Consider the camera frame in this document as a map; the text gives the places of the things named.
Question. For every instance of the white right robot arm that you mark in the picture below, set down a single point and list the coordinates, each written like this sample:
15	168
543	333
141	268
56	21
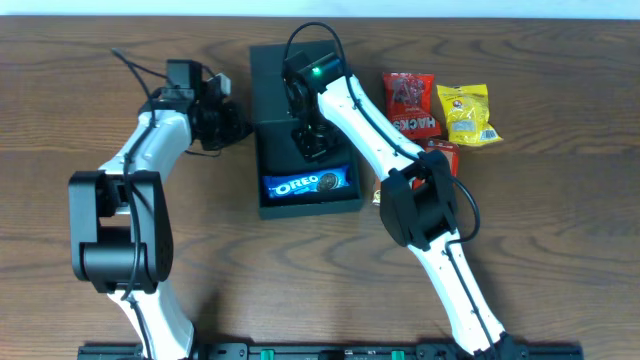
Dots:
418	207

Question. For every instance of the yellow candy bag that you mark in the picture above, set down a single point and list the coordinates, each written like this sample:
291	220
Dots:
467	113

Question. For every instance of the blue Oreo cookie pack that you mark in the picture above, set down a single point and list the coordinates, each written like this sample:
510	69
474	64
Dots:
319	181

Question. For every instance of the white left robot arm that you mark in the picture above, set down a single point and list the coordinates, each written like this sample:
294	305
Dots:
121	236

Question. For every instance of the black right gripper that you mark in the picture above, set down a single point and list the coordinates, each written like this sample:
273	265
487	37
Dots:
316	140

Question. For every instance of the red snack box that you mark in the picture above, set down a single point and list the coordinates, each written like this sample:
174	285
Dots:
449	150

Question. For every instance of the black gift box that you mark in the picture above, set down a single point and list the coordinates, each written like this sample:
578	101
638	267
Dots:
277	153

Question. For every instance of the red Hacks candy bag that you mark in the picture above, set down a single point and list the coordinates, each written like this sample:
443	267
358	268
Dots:
408	104

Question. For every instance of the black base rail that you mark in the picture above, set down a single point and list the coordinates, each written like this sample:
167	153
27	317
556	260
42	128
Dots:
427	351

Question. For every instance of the brown Pocky box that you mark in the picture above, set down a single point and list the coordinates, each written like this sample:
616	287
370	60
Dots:
376	193

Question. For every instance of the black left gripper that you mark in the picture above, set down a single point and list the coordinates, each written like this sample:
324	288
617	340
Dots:
232	126

